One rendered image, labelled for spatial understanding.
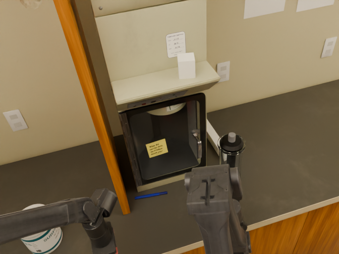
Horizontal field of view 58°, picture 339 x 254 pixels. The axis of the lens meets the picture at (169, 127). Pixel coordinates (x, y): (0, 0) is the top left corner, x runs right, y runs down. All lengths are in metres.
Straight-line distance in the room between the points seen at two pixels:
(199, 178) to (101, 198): 0.37
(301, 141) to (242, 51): 0.53
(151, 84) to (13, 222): 0.51
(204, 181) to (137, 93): 0.39
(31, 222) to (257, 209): 0.86
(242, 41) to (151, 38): 0.75
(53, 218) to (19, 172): 0.89
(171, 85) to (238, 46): 0.76
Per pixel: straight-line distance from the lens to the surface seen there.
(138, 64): 0.96
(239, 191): 0.64
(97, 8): 0.88
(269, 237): 1.50
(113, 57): 0.93
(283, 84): 1.90
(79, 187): 1.45
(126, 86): 0.93
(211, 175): 0.60
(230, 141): 1.19
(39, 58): 1.41
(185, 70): 0.92
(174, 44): 0.96
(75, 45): 0.81
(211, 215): 0.56
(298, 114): 1.76
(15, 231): 0.73
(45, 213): 0.77
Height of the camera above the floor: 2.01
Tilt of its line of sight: 41 degrees down
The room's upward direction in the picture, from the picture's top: 6 degrees counter-clockwise
